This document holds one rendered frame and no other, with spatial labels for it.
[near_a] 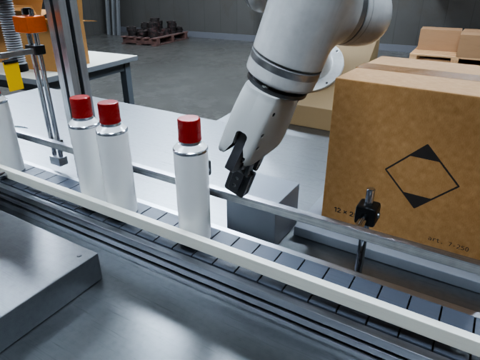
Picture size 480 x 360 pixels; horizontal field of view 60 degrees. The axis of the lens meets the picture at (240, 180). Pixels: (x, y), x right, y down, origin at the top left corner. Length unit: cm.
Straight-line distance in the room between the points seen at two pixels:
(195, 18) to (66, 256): 936
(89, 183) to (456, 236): 61
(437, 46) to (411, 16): 95
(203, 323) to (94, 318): 16
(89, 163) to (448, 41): 723
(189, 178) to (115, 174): 16
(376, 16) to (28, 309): 57
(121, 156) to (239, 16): 873
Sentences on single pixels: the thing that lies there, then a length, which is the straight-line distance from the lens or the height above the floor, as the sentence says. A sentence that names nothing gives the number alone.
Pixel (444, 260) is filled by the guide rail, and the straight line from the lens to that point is 57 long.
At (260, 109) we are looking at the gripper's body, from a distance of 47.
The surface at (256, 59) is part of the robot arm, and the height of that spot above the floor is 118.
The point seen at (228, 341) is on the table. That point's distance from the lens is 59.
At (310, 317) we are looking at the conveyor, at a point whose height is 87.
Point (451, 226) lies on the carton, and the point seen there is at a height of 92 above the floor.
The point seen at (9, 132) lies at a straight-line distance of 98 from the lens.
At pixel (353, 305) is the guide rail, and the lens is 55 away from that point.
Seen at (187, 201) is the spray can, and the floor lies 96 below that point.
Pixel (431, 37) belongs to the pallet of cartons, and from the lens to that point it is 772.
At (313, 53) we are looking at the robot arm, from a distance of 46.
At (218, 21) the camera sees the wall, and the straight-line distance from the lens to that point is 963.
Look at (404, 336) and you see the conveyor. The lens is 56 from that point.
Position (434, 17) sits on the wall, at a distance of 838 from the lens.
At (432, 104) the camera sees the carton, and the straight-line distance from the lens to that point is 66.
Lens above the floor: 127
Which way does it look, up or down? 26 degrees down
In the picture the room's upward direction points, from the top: straight up
